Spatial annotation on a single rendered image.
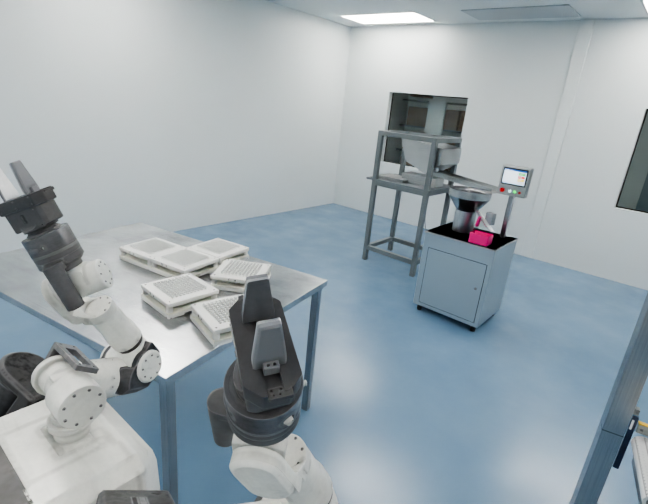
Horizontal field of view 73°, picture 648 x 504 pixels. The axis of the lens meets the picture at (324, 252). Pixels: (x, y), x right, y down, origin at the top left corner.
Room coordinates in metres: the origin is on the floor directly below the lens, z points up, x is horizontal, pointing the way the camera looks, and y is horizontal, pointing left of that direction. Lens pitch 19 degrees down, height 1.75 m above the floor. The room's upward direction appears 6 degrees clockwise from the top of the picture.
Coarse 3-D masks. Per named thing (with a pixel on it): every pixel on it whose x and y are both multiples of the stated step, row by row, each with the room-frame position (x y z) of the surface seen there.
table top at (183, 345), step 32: (0, 256) 2.06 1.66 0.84; (96, 256) 2.18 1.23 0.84; (0, 288) 1.71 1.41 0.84; (32, 288) 1.74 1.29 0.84; (128, 288) 1.84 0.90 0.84; (288, 288) 2.01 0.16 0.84; (320, 288) 2.11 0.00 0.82; (64, 320) 1.50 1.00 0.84; (160, 320) 1.57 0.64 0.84; (160, 352) 1.35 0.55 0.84; (192, 352) 1.37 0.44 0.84
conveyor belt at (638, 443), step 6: (636, 438) 1.08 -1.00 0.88; (642, 438) 1.08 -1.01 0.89; (636, 444) 1.06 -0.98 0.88; (642, 444) 1.05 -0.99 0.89; (636, 450) 1.04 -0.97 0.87; (642, 450) 1.03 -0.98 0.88; (636, 456) 1.02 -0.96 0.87; (642, 456) 1.01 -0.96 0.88; (636, 462) 1.00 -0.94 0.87; (642, 462) 0.98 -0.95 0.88; (636, 468) 0.98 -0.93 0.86; (642, 468) 0.96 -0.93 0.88; (642, 474) 0.94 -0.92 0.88; (642, 480) 0.93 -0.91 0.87; (642, 486) 0.91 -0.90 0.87; (642, 492) 0.89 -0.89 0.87; (642, 498) 0.88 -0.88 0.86
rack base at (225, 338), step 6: (192, 318) 1.58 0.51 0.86; (198, 318) 1.57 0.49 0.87; (198, 324) 1.53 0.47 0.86; (204, 324) 1.53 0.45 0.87; (204, 330) 1.49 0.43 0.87; (210, 336) 1.45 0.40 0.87; (222, 336) 1.45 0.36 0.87; (228, 336) 1.46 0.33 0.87; (210, 342) 1.44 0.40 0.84; (216, 342) 1.42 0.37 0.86; (222, 342) 1.43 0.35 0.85; (228, 342) 1.45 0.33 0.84
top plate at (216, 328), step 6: (240, 294) 1.74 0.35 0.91; (210, 300) 1.65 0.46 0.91; (216, 300) 1.66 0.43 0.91; (192, 306) 1.59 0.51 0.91; (198, 306) 1.59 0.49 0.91; (198, 312) 1.54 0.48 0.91; (204, 312) 1.54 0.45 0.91; (204, 318) 1.50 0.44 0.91; (210, 318) 1.50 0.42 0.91; (210, 324) 1.46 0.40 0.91; (216, 324) 1.46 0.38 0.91; (222, 324) 1.46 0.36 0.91; (228, 324) 1.47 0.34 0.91; (210, 330) 1.44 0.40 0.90; (216, 330) 1.42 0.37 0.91; (222, 330) 1.43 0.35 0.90; (228, 330) 1.45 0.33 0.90
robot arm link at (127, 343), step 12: (120, 312) 0.87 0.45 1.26; (108, 324) 0.84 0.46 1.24; (120, 324) 0.86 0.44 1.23; (132, 324) 0.89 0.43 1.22; (108, 336) 0.85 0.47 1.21; (120, 336) 0.86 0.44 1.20; (132, 336) 0.88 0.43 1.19; (120, 348) 0.87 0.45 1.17; (132, 348) 0.88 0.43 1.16; (144, 348) 0.89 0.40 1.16; (156, 348) 0.91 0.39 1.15; (132, 360) 0.86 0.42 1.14
